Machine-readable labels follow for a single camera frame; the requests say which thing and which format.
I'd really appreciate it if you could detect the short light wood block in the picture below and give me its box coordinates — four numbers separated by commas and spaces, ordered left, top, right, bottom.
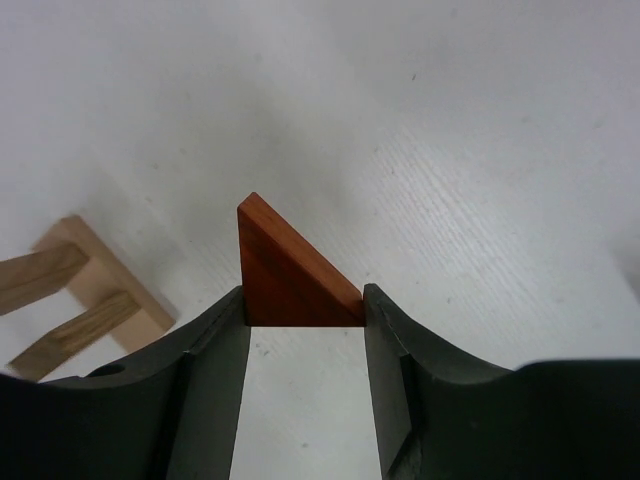
1, 243, 89, 315

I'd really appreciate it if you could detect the long light wood block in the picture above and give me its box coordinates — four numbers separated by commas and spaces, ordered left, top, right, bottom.
32, 215, 176, 353

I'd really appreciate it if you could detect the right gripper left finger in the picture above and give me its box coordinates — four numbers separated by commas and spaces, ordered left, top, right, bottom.
1, 288, 251, 479

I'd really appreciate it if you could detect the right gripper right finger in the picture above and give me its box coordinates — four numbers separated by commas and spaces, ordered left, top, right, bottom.
364, 284, 639, 479

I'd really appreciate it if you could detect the tan wood block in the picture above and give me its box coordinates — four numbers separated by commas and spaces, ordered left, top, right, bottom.
8, 292, 141, 382

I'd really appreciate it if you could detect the orange triangular wood block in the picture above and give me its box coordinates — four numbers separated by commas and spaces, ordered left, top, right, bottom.
237, 192, 366, 328

